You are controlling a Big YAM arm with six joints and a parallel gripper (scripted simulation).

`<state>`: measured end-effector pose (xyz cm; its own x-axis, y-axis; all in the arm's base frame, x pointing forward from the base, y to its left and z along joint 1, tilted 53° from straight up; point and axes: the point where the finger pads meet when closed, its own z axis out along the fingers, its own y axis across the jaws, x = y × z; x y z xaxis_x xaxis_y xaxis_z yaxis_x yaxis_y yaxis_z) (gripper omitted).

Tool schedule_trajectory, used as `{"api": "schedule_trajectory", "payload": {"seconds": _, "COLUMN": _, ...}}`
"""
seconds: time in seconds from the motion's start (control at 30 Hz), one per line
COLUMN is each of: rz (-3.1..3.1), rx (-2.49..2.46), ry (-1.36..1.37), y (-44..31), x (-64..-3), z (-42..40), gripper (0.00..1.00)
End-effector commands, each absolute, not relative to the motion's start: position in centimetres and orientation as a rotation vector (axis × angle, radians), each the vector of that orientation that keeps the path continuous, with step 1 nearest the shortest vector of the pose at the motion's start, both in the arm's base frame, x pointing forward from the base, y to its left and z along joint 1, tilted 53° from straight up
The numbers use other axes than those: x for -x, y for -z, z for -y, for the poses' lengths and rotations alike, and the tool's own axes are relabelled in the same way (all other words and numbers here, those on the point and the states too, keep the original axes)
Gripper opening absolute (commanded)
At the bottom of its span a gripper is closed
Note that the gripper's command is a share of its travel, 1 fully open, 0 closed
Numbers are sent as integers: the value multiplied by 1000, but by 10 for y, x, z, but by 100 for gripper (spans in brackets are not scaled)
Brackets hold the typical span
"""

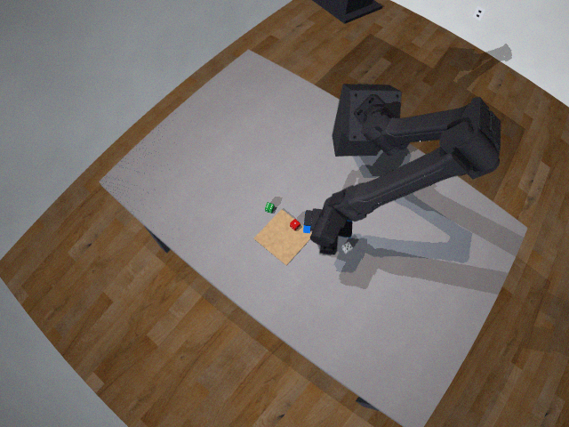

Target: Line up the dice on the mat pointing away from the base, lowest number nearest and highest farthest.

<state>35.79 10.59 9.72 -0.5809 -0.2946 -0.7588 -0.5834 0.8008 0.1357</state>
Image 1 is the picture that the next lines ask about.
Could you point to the tan mat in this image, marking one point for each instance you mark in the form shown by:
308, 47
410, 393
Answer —
280, 239

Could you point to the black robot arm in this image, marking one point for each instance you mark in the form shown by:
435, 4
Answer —
468, 151

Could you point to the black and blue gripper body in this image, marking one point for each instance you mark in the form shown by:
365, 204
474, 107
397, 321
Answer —
314, 214

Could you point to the white die with black pips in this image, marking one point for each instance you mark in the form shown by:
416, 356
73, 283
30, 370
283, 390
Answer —
347, 247

